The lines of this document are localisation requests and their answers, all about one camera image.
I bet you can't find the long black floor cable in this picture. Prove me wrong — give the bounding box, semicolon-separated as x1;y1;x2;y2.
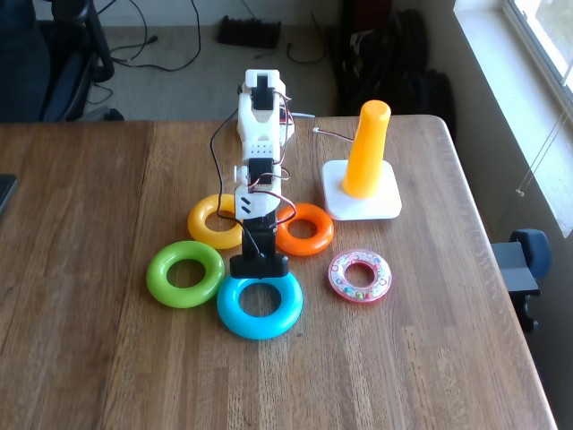
96;0;202;73

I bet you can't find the blue armrest chair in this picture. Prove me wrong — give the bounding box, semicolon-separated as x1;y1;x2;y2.
491;228;552;333

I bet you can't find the blue plastic ring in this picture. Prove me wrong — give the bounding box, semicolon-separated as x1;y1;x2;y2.
216;271;304;340

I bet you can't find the black backpack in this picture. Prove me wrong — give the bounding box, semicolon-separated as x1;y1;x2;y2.
335;8;457;135

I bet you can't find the window blind cord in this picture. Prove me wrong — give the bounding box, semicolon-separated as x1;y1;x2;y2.
514;98;573;198

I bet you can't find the clear pink beaded ring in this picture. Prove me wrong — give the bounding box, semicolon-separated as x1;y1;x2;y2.
328;249;393;305

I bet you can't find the window frame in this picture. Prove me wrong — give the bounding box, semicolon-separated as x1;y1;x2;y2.
500;0;573;93

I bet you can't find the yellow cone stacker white base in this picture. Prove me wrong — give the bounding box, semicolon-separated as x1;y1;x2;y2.
321;99;403;221

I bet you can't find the short black floor cable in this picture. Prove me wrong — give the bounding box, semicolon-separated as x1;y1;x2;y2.
286;13;329;65

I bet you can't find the green plastic ring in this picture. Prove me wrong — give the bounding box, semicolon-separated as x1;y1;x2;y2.
146;240;227;310

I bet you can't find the yellow plastic ring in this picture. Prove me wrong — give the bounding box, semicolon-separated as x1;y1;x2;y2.
186;193;246;251

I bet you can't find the black camera cable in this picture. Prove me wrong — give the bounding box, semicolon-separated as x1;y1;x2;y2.
210;111;266;261

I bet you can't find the orange plastic ring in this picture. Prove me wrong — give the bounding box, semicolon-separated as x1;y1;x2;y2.
275;202;335;257

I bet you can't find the red white loose wire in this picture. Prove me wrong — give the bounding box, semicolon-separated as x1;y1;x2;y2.
312;127;355;144

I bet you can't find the dark flat device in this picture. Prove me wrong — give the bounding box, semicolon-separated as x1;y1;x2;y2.
0;174;19;217

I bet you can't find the black ribbed floor object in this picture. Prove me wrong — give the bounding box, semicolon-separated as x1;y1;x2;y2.
217;15;282;49

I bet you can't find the dark office chair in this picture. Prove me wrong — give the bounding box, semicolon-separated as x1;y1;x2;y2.
0;0;125;123

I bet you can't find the black oval camera box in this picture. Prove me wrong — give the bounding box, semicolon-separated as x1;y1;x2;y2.
229;254;289;280

